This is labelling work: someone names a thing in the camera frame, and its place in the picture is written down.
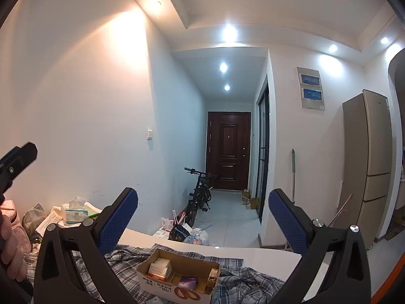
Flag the grey mop handle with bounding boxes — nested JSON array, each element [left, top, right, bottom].
[[291, 149, 296, 204]]

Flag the black framed glass door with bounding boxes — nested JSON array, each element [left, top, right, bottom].
[[256, 77, 270, 222]]

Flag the person's left hand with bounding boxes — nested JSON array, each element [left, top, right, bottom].
[[1, 216, 27, 282]]

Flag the white tissue pack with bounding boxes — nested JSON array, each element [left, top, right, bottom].
[[61, 196, 89, 224]]

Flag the cardboard boxes on floor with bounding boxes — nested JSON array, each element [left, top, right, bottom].
[[242, 189, 261, 210]]

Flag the beige refrigerator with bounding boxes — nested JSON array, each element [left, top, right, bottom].
[[335, 89, 393, 249]]

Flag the grey zip bag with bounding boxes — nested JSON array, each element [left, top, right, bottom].
[[22, 204, 49, 237]]

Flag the black bicycle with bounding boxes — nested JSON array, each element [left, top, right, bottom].
[[185, 167, 217, 227]]

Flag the open cardboard box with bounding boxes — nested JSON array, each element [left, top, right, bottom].
[[137, 249, 221, 303]]

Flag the white pink label box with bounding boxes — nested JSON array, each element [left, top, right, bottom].
[[148, 257, 172, 281]]

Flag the blue plaid shirt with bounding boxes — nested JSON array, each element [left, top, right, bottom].
[[29, 242, 284, 303]]

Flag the wall electrical panel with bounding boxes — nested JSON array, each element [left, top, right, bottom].
[[297, 67, 325, 110]]

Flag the pink cartoon bag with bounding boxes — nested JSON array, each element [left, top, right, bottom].
[[1, 200, 32, 254]]

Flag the red dustpan with handle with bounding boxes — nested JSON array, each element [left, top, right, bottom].
[[328, 194, 353, 227]]

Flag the dark brown entrance door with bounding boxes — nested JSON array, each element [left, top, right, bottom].
[[206, 112, 251, 191]]

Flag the clear blue-tied garbage bag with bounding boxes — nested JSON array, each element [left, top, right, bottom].
[[183, 224, 212, 246]]

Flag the black garbage bag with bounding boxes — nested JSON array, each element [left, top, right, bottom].
[[169, 224, 190, 242]]

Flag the gold blue small box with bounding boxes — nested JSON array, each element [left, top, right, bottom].
[[207, 268, 219, 288]]

